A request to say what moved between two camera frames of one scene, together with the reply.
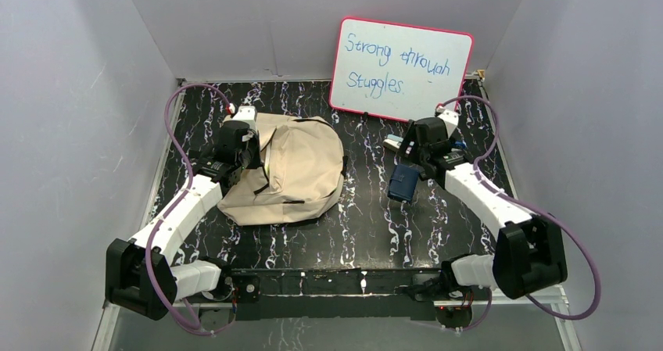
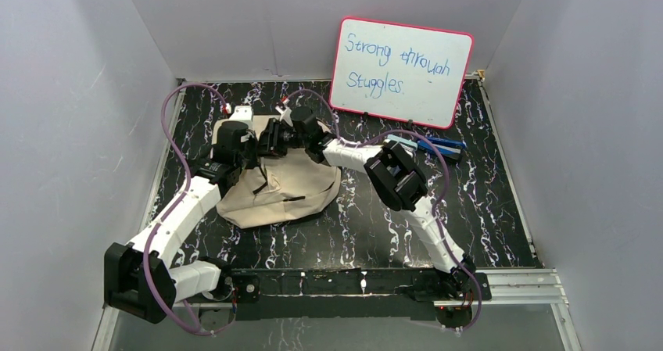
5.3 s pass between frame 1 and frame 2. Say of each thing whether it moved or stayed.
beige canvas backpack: stayed
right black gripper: moved
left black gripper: stayed
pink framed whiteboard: stayed
